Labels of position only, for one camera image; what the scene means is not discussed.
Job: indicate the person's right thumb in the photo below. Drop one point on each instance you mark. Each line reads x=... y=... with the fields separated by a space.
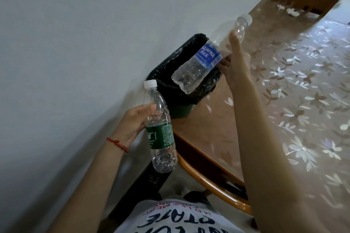
x=235 y=43

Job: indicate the blue label plastic bottle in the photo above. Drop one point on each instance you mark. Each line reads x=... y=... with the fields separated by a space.
x=203 y=58

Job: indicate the person's right hand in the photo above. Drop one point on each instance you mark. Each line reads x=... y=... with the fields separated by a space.
x=236 y=69

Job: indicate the green bin with black bag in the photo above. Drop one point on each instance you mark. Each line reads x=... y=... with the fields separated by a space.
x=180 y=96

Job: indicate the white printed shirt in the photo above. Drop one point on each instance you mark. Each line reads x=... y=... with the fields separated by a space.
x=177 y=217

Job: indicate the floral plastic tablecloth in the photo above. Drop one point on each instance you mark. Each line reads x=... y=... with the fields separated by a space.
x=284 y=96

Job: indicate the person's left hand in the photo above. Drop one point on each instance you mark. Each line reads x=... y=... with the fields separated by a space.
x=132 y=122

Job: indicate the person's left forearm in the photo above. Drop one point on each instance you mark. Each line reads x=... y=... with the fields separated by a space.
x=90 y=183

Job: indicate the person's left thumb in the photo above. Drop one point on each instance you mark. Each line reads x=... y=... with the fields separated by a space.
x=146 y=108

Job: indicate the person's right forearm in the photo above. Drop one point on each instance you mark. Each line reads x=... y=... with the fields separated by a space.
x=270 y=159

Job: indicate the crumpled white tissue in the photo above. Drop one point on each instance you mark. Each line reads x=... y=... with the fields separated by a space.
x=292 y=11

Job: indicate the green label plastic bottle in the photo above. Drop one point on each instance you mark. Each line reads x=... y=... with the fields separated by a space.
x=160 y=129

